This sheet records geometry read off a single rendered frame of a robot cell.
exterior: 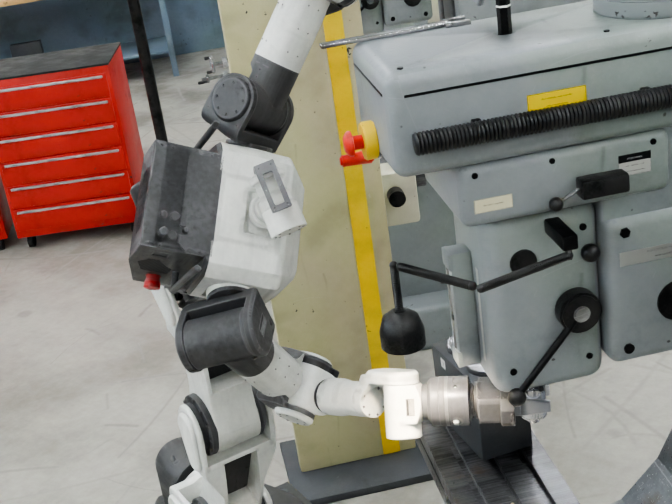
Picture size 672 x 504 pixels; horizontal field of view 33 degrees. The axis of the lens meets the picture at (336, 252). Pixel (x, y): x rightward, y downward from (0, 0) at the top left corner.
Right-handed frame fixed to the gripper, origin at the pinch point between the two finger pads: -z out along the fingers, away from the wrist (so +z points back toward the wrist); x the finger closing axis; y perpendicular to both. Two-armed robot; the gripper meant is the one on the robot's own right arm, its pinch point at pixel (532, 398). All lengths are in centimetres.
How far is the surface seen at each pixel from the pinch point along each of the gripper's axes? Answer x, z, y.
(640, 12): -1, -19, -67
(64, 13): 810, 411, 73
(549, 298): -9.2, -3.8, -24.0
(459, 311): -5.7, 10.9, -20.7
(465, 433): 36.2, 15.4, 30.7
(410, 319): -16.6, 17.8, -25.3
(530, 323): -10.3, -0.6, -20.3
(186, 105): 661, 265, 127
